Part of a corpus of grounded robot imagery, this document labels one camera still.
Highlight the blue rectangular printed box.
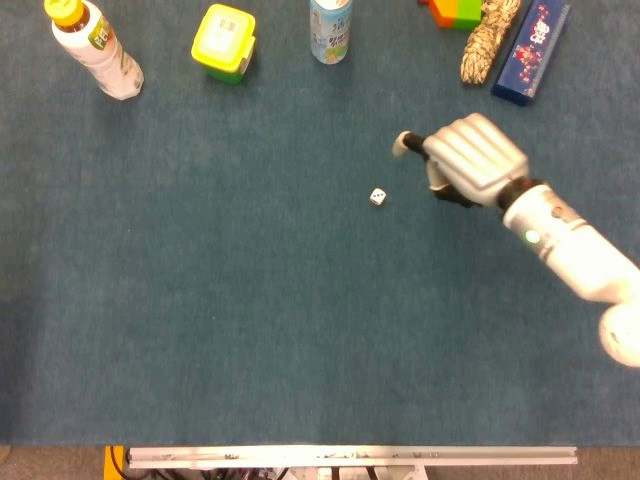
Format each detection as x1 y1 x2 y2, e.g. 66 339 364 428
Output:
491 0 572 107

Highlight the aluminium frame rail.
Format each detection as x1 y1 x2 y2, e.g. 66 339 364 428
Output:
125 445 579 470

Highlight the blue green table mat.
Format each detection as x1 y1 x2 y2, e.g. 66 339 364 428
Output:
0 0 640 447

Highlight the yellow frame bracket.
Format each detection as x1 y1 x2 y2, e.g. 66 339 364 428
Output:
103 445 125 480

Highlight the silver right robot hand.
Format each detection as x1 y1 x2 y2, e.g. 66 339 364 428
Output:
392 112 531 209

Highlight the braided rope bundle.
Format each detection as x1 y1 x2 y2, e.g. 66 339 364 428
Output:
459 0 522 86

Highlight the tea bottle with yellow cap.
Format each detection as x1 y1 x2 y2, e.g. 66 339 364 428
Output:
43 0 145 102

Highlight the black cable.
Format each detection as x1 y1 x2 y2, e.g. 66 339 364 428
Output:
110 446 132 480

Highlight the orange and green toy block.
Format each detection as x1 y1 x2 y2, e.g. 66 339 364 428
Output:
418 0 484 31

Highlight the light blue can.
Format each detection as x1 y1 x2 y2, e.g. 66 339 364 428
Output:
309 0 354 65

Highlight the yellow green lidded container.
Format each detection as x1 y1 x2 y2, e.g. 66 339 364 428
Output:
190 3 257 85

